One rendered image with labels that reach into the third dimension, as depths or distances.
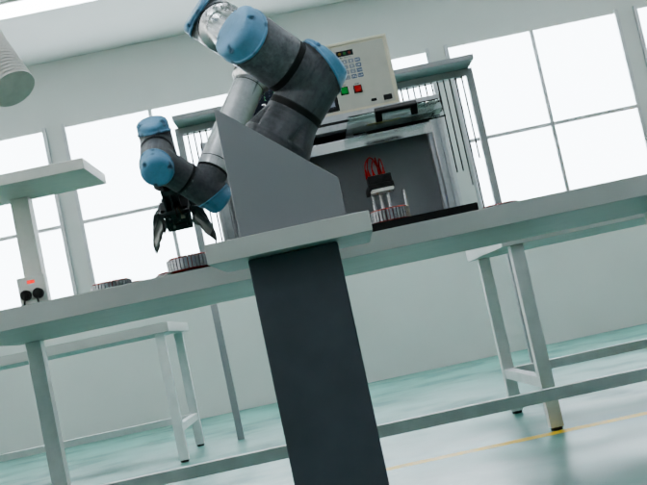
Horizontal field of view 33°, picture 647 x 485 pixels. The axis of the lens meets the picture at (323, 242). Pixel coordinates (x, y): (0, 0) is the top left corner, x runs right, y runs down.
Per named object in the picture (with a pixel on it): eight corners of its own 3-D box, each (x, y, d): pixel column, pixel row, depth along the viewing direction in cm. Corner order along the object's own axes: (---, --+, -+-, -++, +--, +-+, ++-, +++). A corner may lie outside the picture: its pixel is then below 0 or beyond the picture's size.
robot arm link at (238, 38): (313, 45, 214) (251, 18, 263) (251, 3, 208) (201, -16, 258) (279, 96, 215) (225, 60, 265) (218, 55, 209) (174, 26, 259)
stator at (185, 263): (210, 265, 258) (207, 249, 258) (165, 274, 258) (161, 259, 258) (217, 267, 269) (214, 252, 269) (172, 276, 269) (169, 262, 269)
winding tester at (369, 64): (401, 103, 301) (385, 33, 302) (247, 135, 300) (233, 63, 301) (391, 128, 340) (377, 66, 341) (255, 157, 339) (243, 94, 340)
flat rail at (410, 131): (437, 130, 297) (435, 120, 297) (218, 176, 296) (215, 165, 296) (437, 131, 298) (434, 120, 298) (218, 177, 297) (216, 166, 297)
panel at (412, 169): (456, 219, 311) (433, 119, 313) (232, 267, 309) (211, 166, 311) (455, 220, 312) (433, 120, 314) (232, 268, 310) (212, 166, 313)
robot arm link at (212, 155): (276, 56, 270) (206, 221, 250) (241, 32, 266) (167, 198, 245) (300, 39, 260) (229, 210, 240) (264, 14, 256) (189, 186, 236)
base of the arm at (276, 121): (297, 158, 212) (323, 114, 213) (233, 123, 215) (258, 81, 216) (310, 175, 227) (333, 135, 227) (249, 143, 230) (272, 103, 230)
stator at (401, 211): (410, 216, 279) (407, 202, 280) (368, 225, 281) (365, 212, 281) (412, 218, 290) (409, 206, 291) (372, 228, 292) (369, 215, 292)
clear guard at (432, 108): (446, 115, 272) (441, 92, 272) (353, 135, 271) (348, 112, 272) (432, 139, 305) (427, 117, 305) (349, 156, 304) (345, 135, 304)
